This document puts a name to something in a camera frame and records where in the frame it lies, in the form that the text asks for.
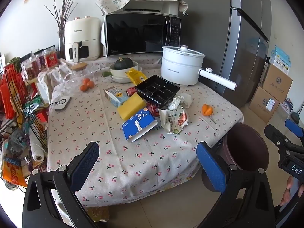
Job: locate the yellow sponge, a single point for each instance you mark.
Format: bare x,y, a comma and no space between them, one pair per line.
130,106

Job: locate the dried twigs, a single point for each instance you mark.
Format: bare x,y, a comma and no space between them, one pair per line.
62,16

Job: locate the dark green pumpkin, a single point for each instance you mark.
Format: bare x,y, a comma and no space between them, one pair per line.
123,64

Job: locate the small green fruit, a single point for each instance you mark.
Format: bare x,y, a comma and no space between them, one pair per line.
105,74

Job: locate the orange snack bag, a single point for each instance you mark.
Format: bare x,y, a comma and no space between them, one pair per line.
13,173

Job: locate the white round-dial device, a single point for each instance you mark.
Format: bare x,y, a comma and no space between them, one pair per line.
63,102

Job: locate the pink printed package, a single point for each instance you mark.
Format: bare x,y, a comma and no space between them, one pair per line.
287,105

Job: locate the white tissue wad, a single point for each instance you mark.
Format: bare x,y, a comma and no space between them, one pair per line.
186,99

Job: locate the yellow snack packet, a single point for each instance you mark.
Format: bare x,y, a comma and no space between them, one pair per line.
136,76

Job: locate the black plastic tray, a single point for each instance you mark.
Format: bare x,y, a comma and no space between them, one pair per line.
156,90

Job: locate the cherry print tablecloth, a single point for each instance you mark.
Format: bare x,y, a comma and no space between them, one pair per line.
99,128

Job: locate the brown plastic bin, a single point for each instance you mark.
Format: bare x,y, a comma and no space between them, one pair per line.
244,144

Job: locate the person's right hand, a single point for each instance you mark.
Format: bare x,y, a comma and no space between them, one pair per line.
291,185

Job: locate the white electric pot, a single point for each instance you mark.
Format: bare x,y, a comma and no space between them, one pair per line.
178,68

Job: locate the red packets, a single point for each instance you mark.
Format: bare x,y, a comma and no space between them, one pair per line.
13,87

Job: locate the blue paper box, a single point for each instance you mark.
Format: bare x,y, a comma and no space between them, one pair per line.
135,123

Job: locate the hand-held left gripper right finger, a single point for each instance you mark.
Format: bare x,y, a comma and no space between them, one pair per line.
210,168

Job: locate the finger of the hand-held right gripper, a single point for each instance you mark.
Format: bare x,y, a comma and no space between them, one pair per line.
276,137
294,128

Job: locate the grey refrigerator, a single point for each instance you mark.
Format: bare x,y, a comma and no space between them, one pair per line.
244,52

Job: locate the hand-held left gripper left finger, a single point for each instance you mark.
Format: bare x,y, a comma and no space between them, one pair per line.
85,168

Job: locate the black microwave oven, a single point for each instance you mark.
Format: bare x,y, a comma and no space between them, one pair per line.
137,34

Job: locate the white boxy appliance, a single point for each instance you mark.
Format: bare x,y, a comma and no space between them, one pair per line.
154,6

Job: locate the light blue milk carton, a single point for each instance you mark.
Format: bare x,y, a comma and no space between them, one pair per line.
114,96

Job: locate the white printed snack wrapper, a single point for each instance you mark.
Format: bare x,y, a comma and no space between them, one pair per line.
173,121

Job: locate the cream air fryer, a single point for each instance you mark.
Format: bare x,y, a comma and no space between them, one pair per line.
83,33

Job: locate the glass vase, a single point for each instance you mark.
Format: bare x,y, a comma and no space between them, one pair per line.
61,44

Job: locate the clear jar black lid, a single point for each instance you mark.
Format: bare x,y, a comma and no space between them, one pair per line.
29,68
40,63

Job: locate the orange peel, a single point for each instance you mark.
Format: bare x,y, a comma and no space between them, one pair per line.
207,109

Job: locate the blue and white box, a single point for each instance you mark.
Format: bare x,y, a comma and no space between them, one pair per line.
281,60

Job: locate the glass dome wooden top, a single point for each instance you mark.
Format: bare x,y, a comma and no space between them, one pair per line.
79,74

